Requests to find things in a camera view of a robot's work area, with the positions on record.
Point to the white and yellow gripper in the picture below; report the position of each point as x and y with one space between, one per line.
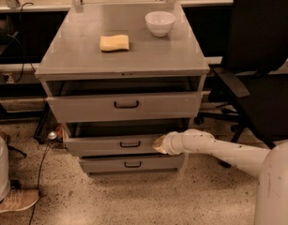
172 143

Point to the grey drawer cabinet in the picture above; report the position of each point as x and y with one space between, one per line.
74 64

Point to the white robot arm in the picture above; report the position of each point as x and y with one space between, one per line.
269 166

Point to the grey drawer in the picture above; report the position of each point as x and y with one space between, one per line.
125 107
146 163
93 139

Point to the pink sneaker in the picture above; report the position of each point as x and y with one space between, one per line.
19 200

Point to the grey bottom drawer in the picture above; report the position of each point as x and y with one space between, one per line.
146 163

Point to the white bowl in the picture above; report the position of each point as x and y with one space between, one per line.
159 23

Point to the black office chair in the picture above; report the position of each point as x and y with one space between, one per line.
246 78

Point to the white trouser leg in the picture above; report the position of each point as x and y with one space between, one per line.
4 181

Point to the grey top drawer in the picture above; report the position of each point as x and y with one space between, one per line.
125 107

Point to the silver round floor object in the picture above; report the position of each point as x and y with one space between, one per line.
52 136

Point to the yellow sponge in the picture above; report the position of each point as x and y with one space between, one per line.
114 43

